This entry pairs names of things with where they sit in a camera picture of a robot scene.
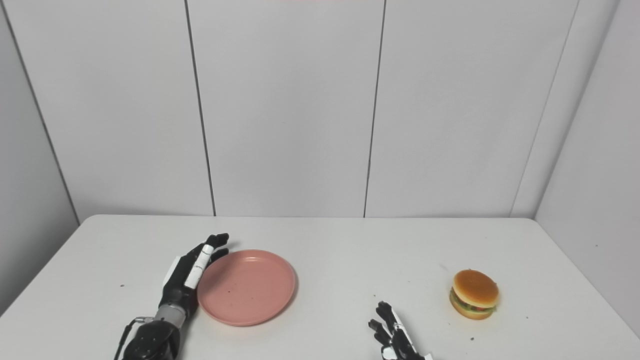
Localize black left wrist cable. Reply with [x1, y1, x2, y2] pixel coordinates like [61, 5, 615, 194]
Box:
[113, 315, 154, 360]

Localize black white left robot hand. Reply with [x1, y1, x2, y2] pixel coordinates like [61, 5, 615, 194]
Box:
[158, 232, 231, 322]

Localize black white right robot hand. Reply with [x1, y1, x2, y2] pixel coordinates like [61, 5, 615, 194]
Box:
[368, 300, 434, 360]

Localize toy hamburger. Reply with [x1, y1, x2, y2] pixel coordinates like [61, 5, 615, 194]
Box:
[448, 269, 500, 321]

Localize pink round plate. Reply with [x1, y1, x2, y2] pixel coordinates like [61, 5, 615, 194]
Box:
[196, 249, 297, 327]

